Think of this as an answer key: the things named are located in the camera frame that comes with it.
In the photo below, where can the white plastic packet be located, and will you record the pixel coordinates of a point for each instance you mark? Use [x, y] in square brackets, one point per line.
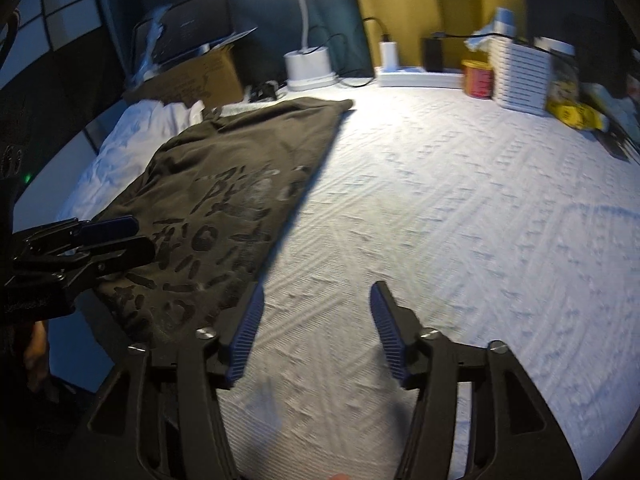
[600, 97]

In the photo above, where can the clear plastic bag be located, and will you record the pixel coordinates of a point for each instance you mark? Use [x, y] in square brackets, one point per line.
[150, 40]

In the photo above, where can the white perforated basket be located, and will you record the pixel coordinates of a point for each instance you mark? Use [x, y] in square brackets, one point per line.
[520, 75]

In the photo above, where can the black phone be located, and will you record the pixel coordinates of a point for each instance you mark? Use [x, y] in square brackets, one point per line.
[617, 142]

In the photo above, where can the red can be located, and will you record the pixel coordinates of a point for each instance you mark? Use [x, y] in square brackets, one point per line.
[477, 80]

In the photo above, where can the white desk lamp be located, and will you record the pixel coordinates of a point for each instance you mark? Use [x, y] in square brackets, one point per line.
[307, 67]

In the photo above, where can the yellow snack packet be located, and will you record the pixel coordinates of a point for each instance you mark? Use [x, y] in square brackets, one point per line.
[570, 110]

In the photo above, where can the black power adapter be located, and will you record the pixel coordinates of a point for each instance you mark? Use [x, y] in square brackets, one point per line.
[433, 55]

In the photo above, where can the cardboard box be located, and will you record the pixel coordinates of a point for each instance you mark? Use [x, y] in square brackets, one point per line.
[210, 77]

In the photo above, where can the white and blue bottle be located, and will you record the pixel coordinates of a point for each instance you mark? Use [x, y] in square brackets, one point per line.
[505, 22]

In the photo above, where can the white textured mattress cover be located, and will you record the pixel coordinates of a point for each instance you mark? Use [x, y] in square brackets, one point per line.
[450, 210]

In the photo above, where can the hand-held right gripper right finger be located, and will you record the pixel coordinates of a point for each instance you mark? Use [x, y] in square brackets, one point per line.
[392, 335]

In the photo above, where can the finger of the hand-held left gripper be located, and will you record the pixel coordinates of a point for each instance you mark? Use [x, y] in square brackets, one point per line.
[110, 227]
[125, 255]

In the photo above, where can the white charger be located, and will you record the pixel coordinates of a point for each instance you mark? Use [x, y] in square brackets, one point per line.
[388, 52]

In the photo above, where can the crumpled tissue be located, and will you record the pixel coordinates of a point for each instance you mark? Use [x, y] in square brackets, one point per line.
[480, 41]

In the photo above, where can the white power strip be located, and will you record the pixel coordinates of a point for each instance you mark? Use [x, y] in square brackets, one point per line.
[415, 79]

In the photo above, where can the white cloth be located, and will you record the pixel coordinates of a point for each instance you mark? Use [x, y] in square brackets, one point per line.
[135, 135]

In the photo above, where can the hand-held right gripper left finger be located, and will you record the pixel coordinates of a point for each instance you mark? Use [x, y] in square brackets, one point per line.
[245, 335]

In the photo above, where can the glass jar with white lid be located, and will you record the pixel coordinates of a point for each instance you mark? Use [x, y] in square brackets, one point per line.
[562, 75]

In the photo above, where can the brown printed t-shirt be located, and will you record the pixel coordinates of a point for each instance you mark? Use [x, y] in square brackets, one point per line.
[225, 160]

